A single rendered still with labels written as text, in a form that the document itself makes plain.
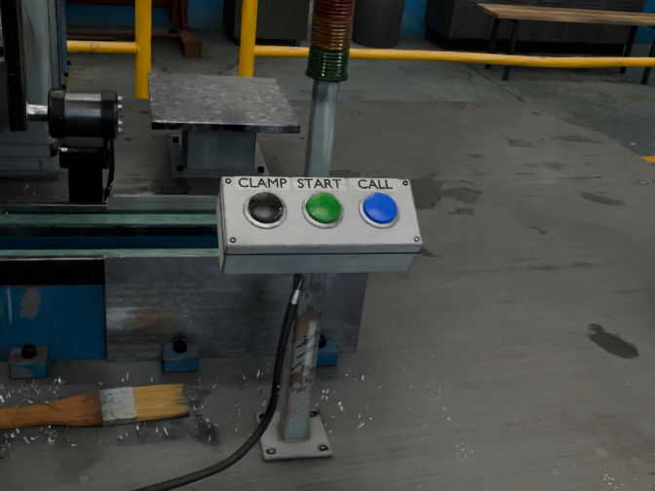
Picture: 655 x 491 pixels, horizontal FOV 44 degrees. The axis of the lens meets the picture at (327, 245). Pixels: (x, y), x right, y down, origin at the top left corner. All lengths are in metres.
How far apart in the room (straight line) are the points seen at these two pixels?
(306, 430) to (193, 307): 0.19
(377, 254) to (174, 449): 0.29
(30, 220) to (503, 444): 0.58
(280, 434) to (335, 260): 0.22
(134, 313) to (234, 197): 0.27
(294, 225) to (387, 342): 0.37
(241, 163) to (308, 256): 0.76
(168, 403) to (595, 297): 0.64
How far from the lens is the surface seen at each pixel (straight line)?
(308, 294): 0.74
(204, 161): 1.43
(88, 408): 0.87
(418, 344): 1.02
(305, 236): 0.68
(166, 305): 0.91
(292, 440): 0.84
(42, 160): 1.39
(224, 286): 0.90
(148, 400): 0.88
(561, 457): 0.91
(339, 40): 1.19
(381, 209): 0.70
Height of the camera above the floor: 1.35
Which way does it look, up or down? 27 degrees down
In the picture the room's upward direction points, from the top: 7 degrees clockwise
